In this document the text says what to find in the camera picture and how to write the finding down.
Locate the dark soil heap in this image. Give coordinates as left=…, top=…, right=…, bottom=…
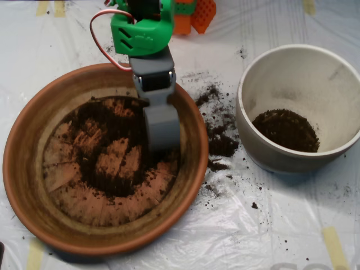
left=56, top=97, right=181, bottom=199

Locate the dark soil layer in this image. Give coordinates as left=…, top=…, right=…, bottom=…
left=251, top=109, right=320, bottom=154

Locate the spilled soil patch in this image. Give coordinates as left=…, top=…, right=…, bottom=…
left=195, top=83, right=240, bottom=174

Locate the white ceramic pot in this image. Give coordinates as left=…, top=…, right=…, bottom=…
left=235, top=44, right=360, bottom=174

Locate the terracotta plant saucer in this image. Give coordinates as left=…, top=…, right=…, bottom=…
left=2, top=62, right=209, bottom=257

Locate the beige masking tape strip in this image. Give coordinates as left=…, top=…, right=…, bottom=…
left=322, top=227, right=349, bottom=270
left=303, top=0, right=316, bottom=16
left=35, top=0, right=49, bottom=16
left=26, top=238, right=44, bottom=270
left=53, top=0, right=67, bottom=18

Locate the clear plastic cover sheet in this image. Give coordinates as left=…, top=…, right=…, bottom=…
left=0, top=0, right=360, bottom=270

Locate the red white servo cable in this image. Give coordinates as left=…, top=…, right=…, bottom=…
left=89, top=10, right=133, bottom=71

